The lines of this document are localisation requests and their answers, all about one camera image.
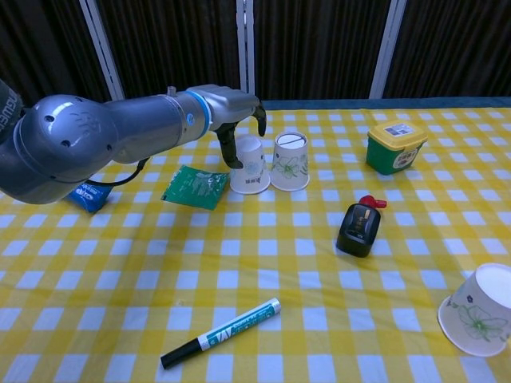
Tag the white paper cup green flower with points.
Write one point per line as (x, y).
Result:
(479, 311)

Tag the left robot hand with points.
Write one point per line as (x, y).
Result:
(229, 103)

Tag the white paper cup blue print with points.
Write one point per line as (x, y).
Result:
(251, 171)

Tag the dark sauce bottle red cap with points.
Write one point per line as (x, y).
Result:
(357, 231)

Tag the green foil sachet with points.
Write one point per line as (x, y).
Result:
(195, 187)

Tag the upside-down floral paper cup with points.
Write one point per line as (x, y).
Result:
(290, 163)

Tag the yellow white checkered tablecloth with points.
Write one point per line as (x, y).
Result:
(255, 259)

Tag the green white marker pen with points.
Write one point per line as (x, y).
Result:
(223, 332)

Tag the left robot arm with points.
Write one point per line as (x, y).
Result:
(80, 139)

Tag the green tub yellow lid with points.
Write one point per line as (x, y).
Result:
(393, 147)

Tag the blue cookie packet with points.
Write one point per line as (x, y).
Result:
(89, 199)

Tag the white partition post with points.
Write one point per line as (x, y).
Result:
(101, 48)
(387, 48)
(245, 48)

